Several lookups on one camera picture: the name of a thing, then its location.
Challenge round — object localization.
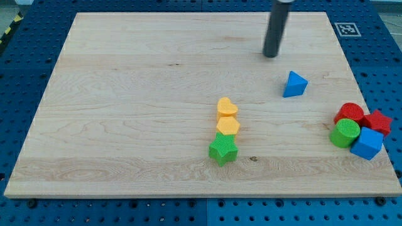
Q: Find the blue cube block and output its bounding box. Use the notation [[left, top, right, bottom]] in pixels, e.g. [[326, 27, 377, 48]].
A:
[[350, 127, 384, 161]]

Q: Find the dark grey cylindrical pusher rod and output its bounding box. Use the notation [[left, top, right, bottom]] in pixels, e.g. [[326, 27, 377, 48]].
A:
[[263, 0, 293, 58]]

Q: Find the blue triangle block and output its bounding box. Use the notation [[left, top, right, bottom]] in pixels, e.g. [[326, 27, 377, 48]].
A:
[[283, 71, 308, 97]]

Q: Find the yellow black hazard tape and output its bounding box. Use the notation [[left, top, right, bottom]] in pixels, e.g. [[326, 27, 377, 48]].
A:
[[1, 12, 24, 46]]

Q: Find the yellow hexagon block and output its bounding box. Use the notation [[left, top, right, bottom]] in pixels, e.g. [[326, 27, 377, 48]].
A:
[[216, 116, 241, 135]]

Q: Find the green cylinder block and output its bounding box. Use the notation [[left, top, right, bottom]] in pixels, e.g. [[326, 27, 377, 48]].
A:
[[329, 118, 361, 148]]

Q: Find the white fiducial marker tag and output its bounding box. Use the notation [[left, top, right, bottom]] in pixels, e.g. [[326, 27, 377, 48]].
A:
[[334, 22, 361, 37]]

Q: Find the green star block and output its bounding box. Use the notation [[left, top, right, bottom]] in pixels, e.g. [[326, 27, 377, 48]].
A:
[[209, 132, 238, 167]]

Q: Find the red star block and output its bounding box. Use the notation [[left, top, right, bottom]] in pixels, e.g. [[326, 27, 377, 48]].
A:
[[362, 109, 393, 137]]

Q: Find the red cylinder block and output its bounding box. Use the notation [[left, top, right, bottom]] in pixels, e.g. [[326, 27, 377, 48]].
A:
[[334, 102, 364, 126]]

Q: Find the yellow heart block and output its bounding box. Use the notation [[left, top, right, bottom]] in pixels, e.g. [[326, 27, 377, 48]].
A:
[[217, 97, 238, 121]]

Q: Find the light wooden board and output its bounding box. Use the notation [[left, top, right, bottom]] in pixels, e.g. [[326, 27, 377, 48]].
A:
[[4, 12, 401, 199]]

